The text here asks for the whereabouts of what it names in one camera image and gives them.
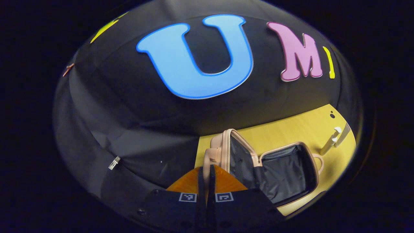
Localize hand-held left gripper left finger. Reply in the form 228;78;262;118
136;166;207;233

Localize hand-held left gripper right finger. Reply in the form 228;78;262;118
208;165;285;233

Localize pink suitcase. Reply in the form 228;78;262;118
203;129;324;207

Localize white pump bottle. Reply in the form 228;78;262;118
320;127;342;156

